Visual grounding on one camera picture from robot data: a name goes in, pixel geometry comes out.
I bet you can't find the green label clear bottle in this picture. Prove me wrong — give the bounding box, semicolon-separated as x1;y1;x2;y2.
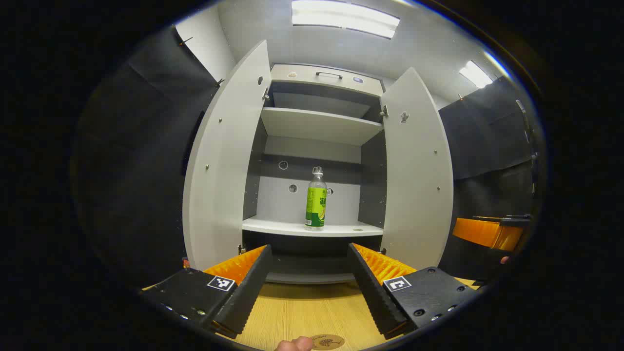
305;166;328;231

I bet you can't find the ceiling light panel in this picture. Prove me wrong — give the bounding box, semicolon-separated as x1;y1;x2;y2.
458;60;494;89
292;0;400;39

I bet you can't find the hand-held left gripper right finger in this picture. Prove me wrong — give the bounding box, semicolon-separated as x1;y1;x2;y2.
348;243;481;340

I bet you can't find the grey cabinet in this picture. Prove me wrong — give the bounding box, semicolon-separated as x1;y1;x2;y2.
242;63;389;285

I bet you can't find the grey cabinet door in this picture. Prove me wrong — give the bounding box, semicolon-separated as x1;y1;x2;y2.
182;40;273;272
379;67;454;270

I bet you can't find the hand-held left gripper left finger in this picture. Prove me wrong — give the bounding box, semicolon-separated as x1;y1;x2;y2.
139;245;273;340

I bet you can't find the black backdrop cloth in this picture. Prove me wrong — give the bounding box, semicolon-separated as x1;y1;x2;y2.
73;24;221;288
438;76;543;283

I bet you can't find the round brown coaster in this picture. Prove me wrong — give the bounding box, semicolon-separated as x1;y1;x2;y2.
310;334;345;351

